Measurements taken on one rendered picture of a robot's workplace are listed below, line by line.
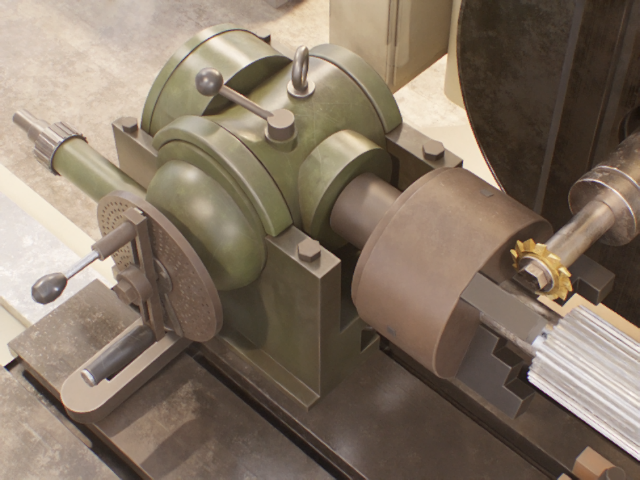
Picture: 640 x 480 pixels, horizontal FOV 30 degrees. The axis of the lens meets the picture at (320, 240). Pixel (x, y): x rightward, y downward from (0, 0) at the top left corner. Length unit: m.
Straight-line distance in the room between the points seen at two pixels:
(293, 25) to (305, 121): 2.13
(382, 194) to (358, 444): 0.29
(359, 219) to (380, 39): 0.33
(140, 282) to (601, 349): 0.46
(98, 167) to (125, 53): 2.00
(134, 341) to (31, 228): 0.65
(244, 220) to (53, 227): 0.78
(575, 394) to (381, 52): 0.55
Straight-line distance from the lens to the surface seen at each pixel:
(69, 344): 1.45
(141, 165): 1.35
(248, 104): 1.23
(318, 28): 3.37
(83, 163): 1.35
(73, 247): 1.93
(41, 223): 1.98
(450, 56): 1.58
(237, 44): 1.33
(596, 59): 1.25
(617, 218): 1.18
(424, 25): 1.53
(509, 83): 1.37
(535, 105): 1.36
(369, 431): 1.35
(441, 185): 1.18
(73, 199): 2.97
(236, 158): 1.20
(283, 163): 1.23
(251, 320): 1.37
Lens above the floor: 2.16
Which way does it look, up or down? 50 degrees down
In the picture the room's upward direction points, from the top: straight up
